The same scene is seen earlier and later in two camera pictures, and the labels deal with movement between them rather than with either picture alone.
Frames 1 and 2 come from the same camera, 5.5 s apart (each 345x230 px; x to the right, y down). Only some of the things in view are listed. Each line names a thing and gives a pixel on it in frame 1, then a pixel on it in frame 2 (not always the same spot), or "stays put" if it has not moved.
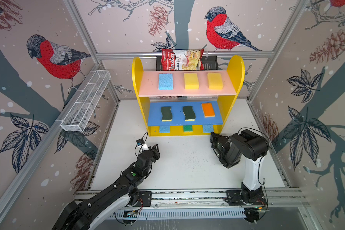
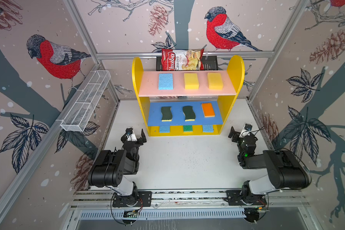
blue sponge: (208, 128) stays put
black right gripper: (214, 137) -> (235, 135)
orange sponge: (208, 109) stays put
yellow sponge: (215, 81) stays put
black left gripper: (156, 153) -> (139, 141)
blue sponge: (165, 129) stays put
